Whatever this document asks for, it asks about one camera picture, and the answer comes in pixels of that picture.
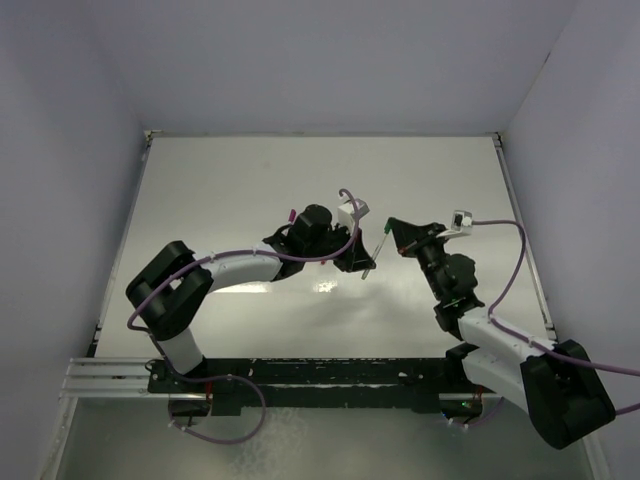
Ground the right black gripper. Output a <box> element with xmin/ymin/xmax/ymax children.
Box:
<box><xmin>389</xmin><ymin>218</ymin><xmax>450</xmax><ymax>300</ymax></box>

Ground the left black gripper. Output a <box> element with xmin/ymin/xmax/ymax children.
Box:
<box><xmin>303</xmin><ymin>222</ymin><xmax>374</xmax><ymax>273</ymax></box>

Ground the green-end marker pen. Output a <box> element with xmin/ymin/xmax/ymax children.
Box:
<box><xmin>361</xmin><ymin>232</ymin><xmax>389</xmax><ymax>280</ymax></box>

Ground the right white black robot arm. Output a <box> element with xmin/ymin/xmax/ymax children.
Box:
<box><xmin>387</xmin><ymin>210</ymin><xmax>617</xmax><ymax>449</ymax></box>

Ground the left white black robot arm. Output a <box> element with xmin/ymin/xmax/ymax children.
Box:
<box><xmin>125</xmin><ymin>199</ymin><xmax>376</xmax><ymax>392</ymax></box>

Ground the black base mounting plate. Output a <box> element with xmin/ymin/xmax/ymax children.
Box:
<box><xmin>147</xmin><ymin>358</ymin><xmax>486</xmax><ymax>420</ymax></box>

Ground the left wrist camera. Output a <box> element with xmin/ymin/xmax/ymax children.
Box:
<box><xmin>337</xmin><ymin>198</ymin><xmax>370</xmax><ymax>229</ymax></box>

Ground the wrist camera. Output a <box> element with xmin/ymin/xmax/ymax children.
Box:
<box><xmin>337</xmin><ymin>198</ymin><xmax>370</xmax><ymax>229</ymax></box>
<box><xmin>437</xmin><ymin>210</ymin><xmax>473</xmax><ymax>239</ymax></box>

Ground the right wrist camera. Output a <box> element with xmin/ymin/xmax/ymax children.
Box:
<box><xmin>437</xmin><ymin>210</ymin><xmax>473</xmax><ymax>239</ymax></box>

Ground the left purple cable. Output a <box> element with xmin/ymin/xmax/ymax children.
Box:
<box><xmin>126</xmin><ymin>188</ymin><xmax>359</xmax><ymax>374</ymax></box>

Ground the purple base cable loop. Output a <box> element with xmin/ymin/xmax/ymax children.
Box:
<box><xmin>167</xmin><ymin>375</ymin><xmax>267</xmax><ymax>443</ymax></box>

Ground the aluminium extrusion rail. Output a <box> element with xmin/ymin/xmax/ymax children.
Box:
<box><xmin>58</xmin><ymin>357</ymin><xmax>156</xmax><ymax>399</ymax></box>

